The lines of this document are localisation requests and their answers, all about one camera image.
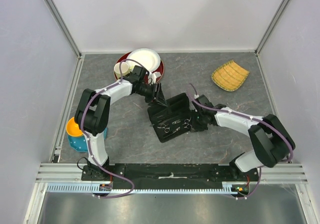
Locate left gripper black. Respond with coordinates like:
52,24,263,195
135,83,168,109

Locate silver hair scissors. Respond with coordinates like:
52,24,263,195
172,118,192,133

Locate black zip tool case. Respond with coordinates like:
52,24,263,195
147,93,191,143

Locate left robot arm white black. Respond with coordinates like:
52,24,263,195
74,66,168,180

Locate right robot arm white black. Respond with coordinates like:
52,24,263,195
192,94,296,181

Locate white paper plate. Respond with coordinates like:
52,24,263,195
127,48,161,72

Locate pale yellow mug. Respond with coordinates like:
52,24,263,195
113,62,131,79

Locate yellow woven bamboo basket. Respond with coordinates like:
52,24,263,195
211,60,249,92

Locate red round tray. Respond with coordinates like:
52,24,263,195
113,52,164,83

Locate orange small bowl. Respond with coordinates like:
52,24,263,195
65,117,83,137

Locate blue dotted plate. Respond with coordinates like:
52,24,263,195
67,127,109,154

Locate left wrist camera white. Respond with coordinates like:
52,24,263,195
147,72,161,85

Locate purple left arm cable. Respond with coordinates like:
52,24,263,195
81,58,136,199

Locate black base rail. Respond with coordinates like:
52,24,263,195
81,162,261,190

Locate grey slotted cable duct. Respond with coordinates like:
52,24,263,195
46,183,237,194

